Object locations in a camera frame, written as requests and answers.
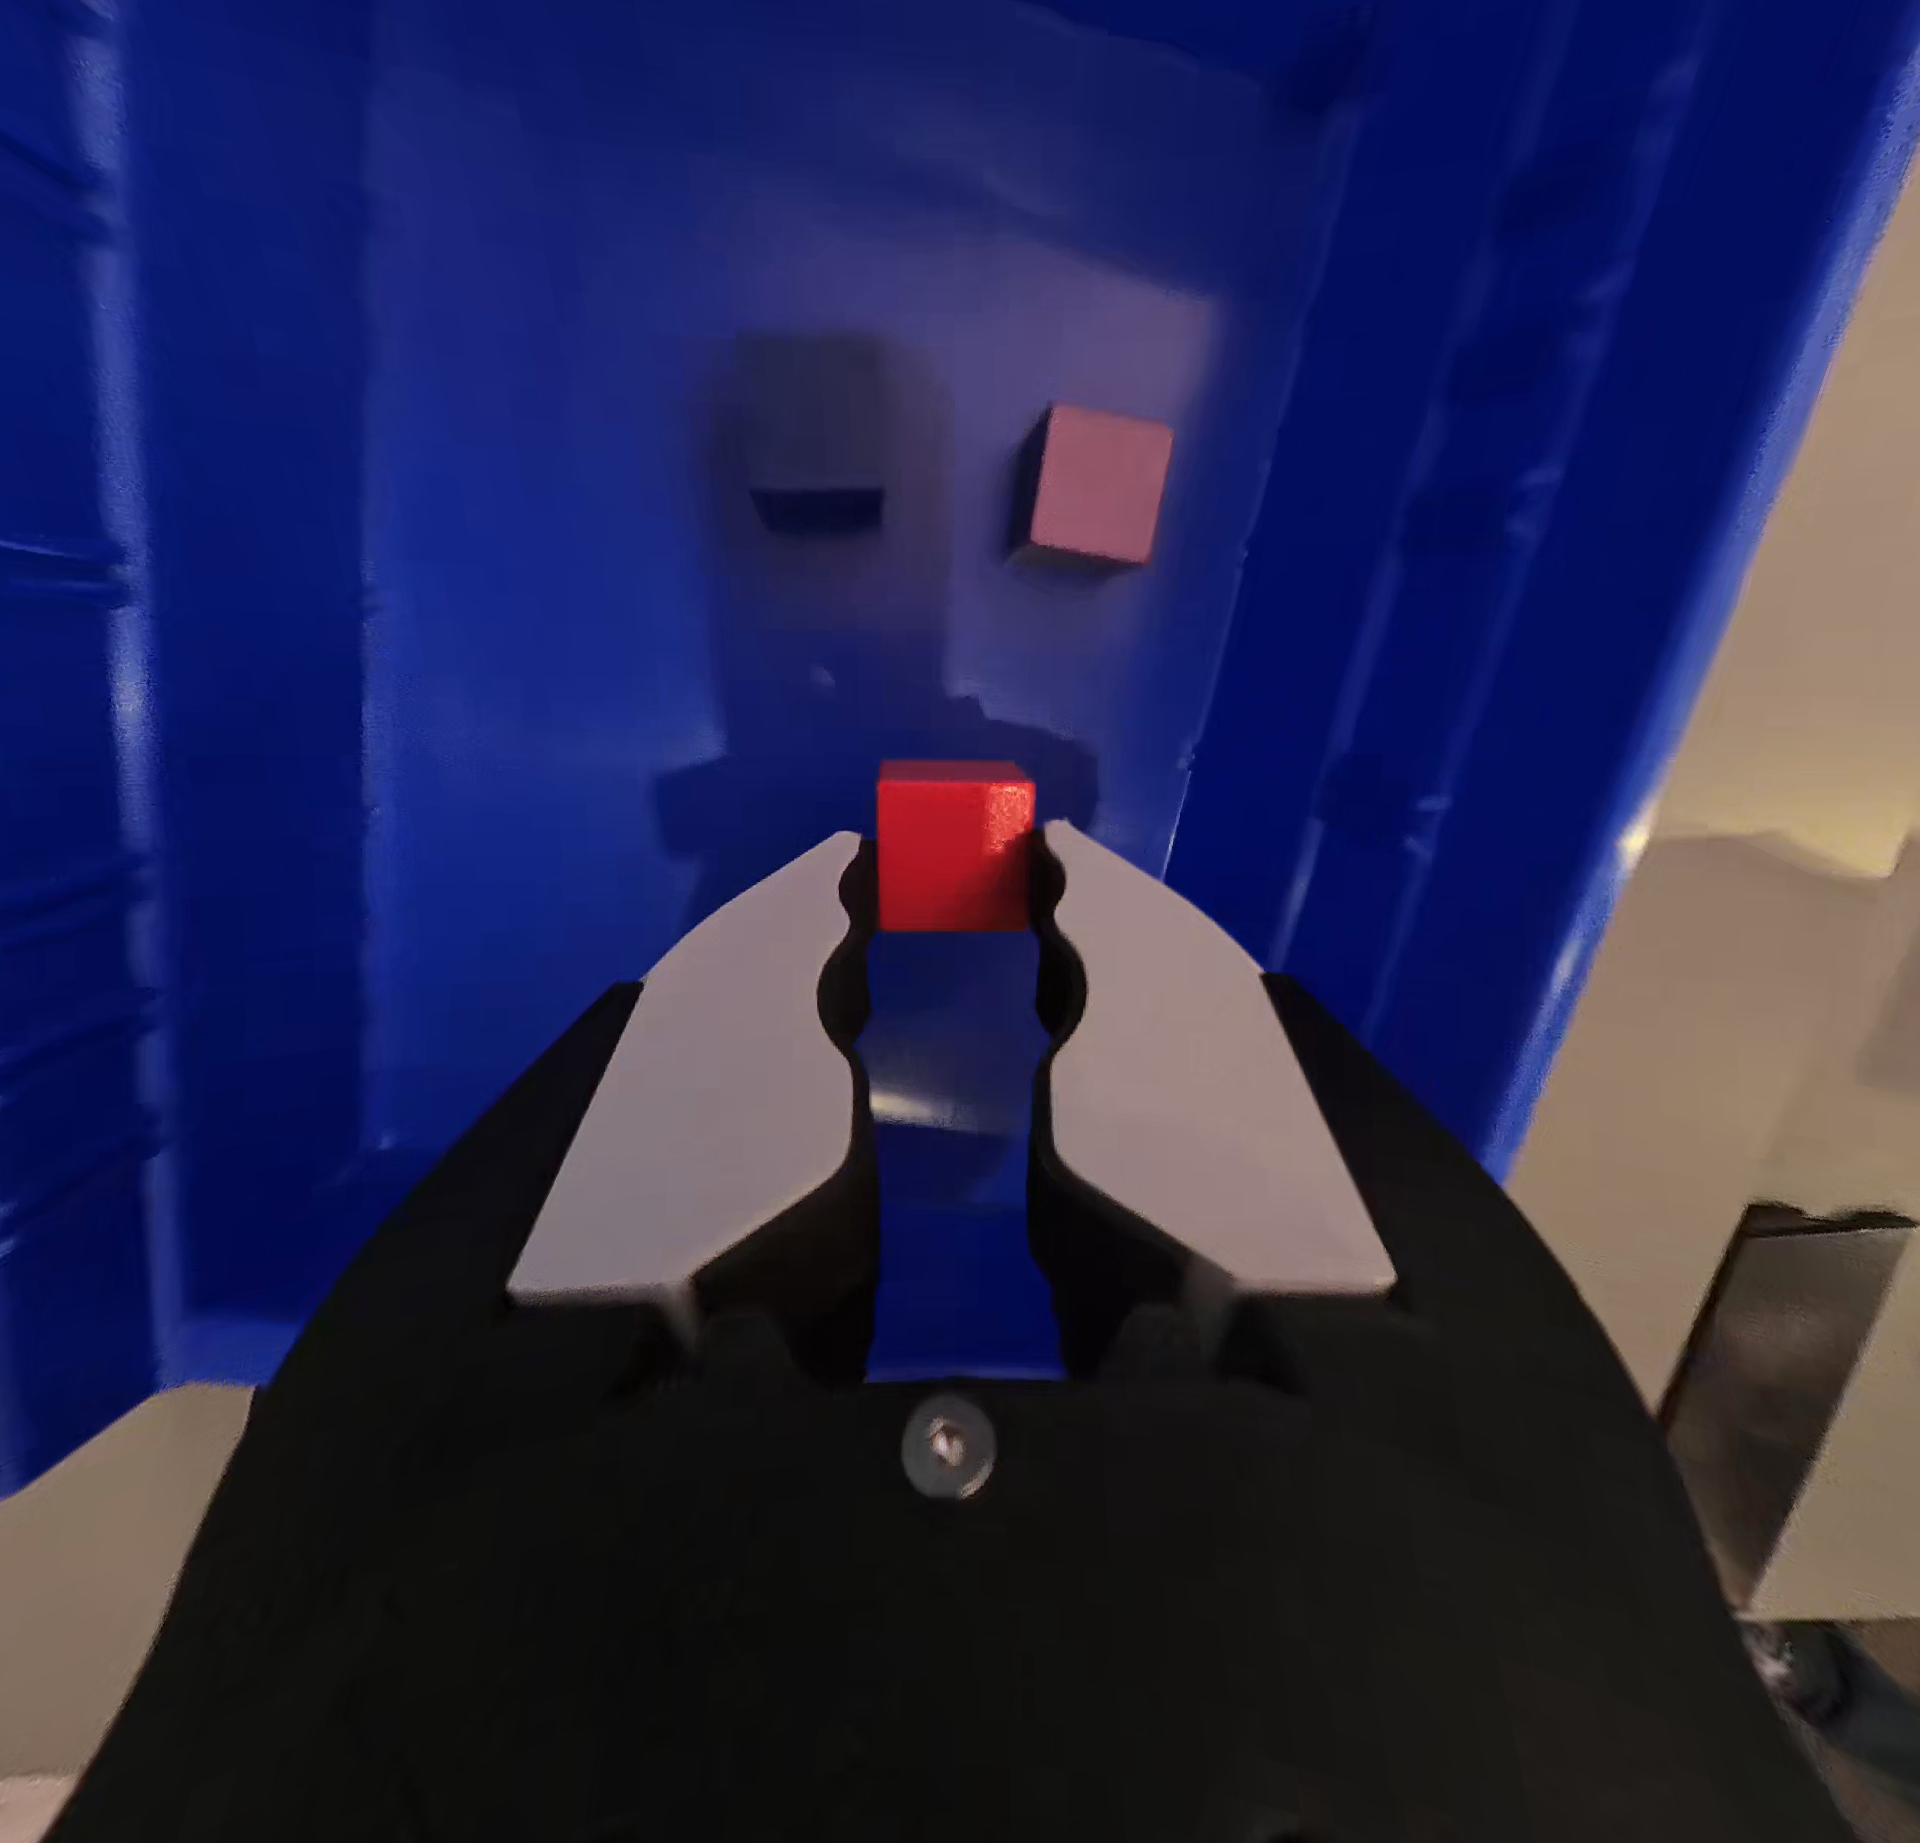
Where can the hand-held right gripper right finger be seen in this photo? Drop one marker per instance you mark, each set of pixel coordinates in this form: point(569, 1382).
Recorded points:
point(1216, 1108)

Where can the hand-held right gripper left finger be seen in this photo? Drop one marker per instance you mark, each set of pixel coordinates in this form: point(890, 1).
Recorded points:
point(690, 1108)

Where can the red wooden cube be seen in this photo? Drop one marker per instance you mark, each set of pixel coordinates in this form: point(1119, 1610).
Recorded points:
point(954, 847)

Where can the purple wooden cube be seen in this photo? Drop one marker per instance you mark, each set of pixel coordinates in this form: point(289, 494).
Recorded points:
point(1103, 485)

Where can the blue wooden cube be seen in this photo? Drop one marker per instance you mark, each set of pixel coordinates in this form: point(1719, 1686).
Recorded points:
point(809, 416)

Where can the blue plastic bin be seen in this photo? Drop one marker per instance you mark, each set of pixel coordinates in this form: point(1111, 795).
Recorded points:
point(527, 374)

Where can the dark glossy panel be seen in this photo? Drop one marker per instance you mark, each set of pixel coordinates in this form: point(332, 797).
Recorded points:
point(1771, 1348)

